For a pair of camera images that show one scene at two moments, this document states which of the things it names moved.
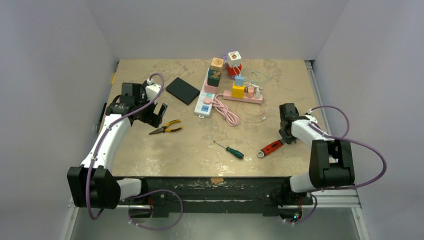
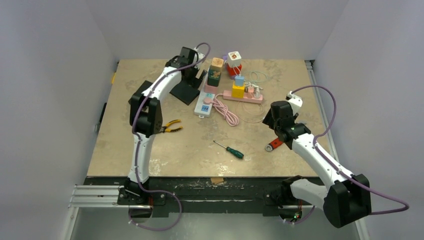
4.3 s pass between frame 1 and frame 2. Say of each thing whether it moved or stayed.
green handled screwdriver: stayed
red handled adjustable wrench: moved
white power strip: stayed
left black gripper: moved
